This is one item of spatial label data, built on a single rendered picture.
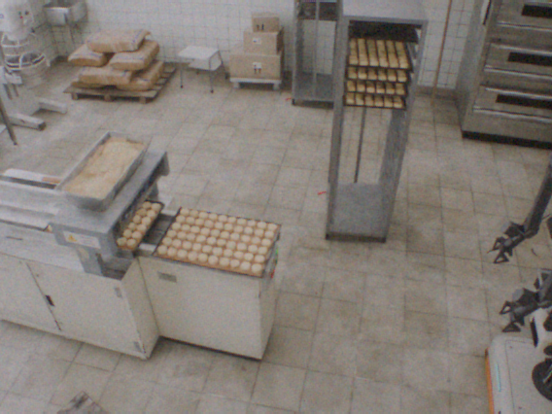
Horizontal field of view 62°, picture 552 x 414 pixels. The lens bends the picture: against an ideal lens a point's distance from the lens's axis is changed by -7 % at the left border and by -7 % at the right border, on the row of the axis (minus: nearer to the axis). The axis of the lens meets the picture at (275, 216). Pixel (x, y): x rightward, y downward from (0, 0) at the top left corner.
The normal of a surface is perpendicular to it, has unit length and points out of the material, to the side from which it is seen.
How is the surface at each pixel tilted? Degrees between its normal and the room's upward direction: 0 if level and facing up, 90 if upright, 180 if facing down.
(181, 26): 90
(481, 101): 91
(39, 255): 0
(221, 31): 90
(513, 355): 0
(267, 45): 90
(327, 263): 0
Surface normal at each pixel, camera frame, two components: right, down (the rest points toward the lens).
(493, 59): -0.21, 0.65
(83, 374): 0.00, -0.75
